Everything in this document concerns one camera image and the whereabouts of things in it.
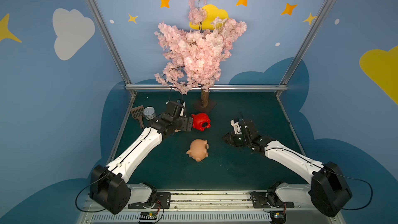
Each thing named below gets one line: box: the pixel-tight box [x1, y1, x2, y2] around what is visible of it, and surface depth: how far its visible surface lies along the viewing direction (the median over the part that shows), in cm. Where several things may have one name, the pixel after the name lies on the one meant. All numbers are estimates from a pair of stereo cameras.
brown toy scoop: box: [131, 105, 145, 129], surface depth 110 cm
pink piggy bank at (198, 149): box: [186, 138, 209, 162], surface depth 85 cm
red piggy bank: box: [191, 112, 211, 132], surface depth 98 cm
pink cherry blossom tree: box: [154, 0, 247, 113], surface depth 72 cm
